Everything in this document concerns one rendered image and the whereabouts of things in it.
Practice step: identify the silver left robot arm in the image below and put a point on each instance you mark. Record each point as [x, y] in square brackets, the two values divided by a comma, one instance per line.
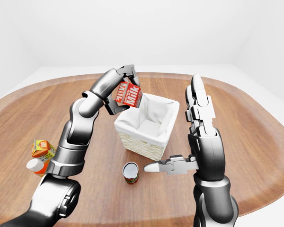
[71, 142]

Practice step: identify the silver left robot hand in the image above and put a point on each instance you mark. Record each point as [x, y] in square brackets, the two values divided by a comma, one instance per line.
[109, 82]

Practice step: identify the red tin can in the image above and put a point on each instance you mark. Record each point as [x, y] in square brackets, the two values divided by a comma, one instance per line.
[130, 173]

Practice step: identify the orange bottle with white cap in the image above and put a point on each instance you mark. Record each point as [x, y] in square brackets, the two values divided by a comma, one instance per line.
[38, 167]

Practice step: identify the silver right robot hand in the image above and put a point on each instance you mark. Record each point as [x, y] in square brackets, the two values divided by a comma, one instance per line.
[209, 146]

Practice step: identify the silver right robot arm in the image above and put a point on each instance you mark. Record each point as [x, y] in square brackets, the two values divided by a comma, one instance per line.
[214, 201]

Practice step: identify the wicker basket with white liner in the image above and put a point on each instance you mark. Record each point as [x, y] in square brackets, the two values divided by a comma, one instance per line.
[146, 127]

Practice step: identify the red milk carton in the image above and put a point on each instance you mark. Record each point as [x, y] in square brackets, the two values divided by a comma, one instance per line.
[129, 95]

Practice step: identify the orange juice carton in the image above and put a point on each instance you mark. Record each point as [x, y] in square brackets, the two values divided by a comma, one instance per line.
[42, 149]

